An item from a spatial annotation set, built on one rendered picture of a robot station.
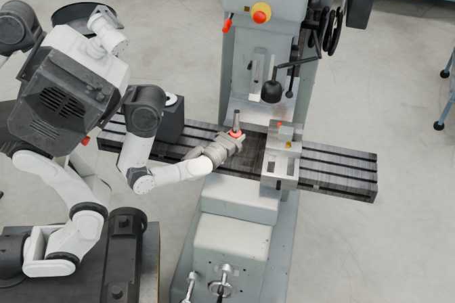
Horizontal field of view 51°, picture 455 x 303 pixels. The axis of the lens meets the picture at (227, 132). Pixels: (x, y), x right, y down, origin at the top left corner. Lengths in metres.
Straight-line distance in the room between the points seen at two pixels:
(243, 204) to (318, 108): 2.05
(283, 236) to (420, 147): 1.53
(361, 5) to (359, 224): 1.68
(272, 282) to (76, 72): 1.67
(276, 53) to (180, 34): 3.05
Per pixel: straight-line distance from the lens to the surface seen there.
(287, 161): 2.01
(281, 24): 1.60
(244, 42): 1.70
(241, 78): 1.79
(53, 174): 1.68
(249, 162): 2.07
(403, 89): 4.42
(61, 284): 2.25
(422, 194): 3.55
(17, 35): 1.40
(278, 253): 2.73
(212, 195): 2.04
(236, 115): 1.84
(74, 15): 3.98
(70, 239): 2.04
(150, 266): 2.42
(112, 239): 2.30
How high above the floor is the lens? 2.47
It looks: 43 degrees down
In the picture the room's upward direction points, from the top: 4 degrees clockwise
